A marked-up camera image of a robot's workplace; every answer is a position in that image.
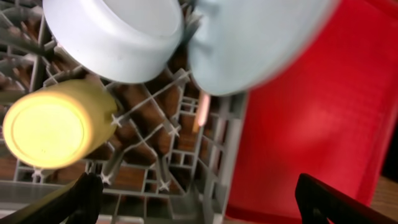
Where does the red plastic tray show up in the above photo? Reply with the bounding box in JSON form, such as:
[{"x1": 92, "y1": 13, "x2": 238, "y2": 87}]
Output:
[{"x1": 226, "y1": 0, "x2": 397, "y2": 223}]

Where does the yellow plastic cup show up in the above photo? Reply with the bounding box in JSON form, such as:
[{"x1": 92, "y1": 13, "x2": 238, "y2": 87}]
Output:
[{"x1": 2, "y1": 80, "x2": 118, "y2": 169}]

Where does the light green bowl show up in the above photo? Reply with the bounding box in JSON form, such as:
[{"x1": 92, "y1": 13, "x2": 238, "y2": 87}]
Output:
[{"x1": 42, "y1": 0, "x2": 183, "y2": 83}]

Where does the wooden chopstick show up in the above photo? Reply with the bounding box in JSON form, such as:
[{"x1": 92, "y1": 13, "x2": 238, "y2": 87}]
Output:
[{"x1": 192, "y1": 91, "x2": 211, "y2": 133}]

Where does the light blue plate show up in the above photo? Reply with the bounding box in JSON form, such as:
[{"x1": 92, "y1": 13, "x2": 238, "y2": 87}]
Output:
[{"x1": 188, "y1": 0, "x2": 339, "y2": 96}]

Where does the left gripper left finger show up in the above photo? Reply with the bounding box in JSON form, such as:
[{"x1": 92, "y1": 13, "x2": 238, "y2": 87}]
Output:
[{"x1": 1, "y1": 172, "x2": 104, "y2": 224}]

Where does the grey dishwasher rack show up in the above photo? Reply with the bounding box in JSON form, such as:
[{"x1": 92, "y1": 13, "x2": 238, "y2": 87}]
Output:
[{"x1": 1, "y1": 1, "x2": 247, "y2": 223}]

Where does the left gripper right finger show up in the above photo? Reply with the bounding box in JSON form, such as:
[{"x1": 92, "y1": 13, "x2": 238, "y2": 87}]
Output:
[{"x1": 295, "y1": 174, "x2": 397, "y2": 224}]

